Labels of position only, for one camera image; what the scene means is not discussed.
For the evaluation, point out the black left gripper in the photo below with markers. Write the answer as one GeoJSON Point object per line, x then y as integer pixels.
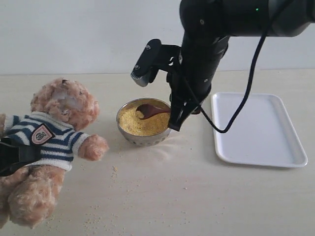
{"type": "Point", "coordinates": [14, 154]}

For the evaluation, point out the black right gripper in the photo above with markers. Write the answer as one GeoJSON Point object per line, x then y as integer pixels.
{"type": "Point", "coordinates": [197, 63]}

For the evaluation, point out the dark red wooden spoon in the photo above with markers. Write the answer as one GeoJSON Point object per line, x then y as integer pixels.
{"type": "Point", "coordinates": [146, 111]}

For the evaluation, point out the tan teddy bear striped sweater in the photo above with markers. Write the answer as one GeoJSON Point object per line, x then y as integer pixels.
{"type": "Point", "coordinates": [60, 111]}

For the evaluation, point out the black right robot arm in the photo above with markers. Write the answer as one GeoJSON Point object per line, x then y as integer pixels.
{"type": "Point", "coordinates": [208, 26]}

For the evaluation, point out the steel bowl of yellow millet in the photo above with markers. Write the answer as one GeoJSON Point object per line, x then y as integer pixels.
{"type": "Point", "coordinates": [143, 132]}

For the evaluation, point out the white rectangular plastic tray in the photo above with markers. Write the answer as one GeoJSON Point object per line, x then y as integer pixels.
{"type": "Point", "coordinates": [262, 135]}

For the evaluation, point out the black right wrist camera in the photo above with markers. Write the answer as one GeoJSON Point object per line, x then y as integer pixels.
{"type": "Point", "coordinates": [155, 56]}

